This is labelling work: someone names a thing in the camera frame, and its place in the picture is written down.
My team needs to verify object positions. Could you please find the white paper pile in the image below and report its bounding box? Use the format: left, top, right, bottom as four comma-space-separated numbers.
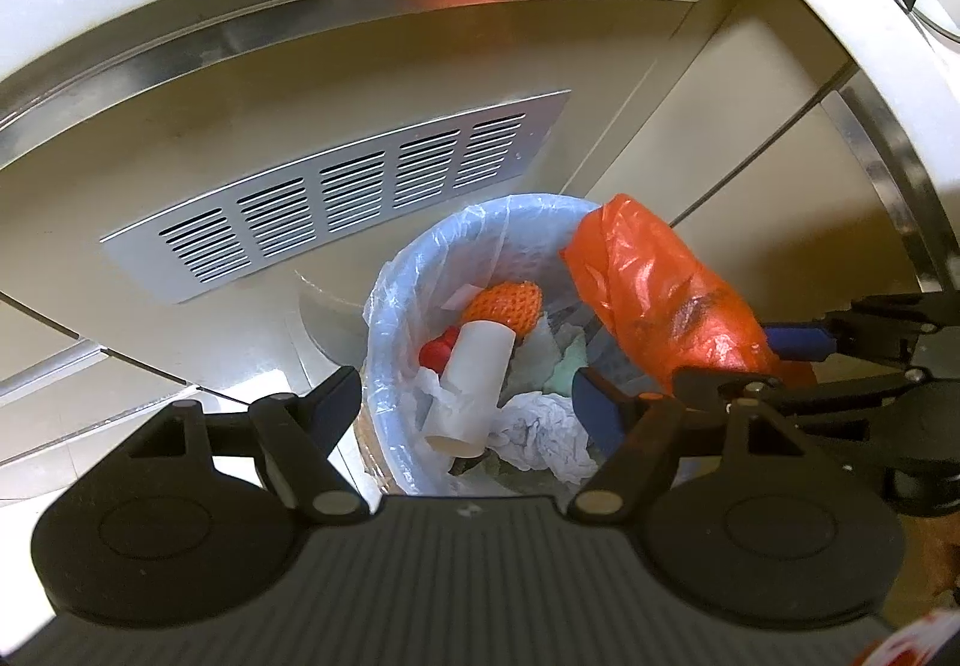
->
415, 368, 597, 485

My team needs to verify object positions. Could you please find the green tissue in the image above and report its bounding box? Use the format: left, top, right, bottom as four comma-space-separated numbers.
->
503, 318, 587, 400

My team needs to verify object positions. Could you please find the orange plastic bag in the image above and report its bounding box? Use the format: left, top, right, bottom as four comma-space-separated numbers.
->
560, 193, 815, 393

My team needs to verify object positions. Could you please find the red small cup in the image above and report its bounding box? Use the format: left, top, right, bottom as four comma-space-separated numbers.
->
418, 326, 459, 375

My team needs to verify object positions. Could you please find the orange foam fruit net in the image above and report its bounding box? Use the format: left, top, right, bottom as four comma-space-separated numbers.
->
460, 281, 544, 340

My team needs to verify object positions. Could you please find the bin with blue liner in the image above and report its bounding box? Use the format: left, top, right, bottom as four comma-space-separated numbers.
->
361, 193, 649, 499

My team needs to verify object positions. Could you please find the silver cabinet vent grille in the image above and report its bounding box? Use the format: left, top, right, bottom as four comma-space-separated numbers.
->
101, 89, 571, 304

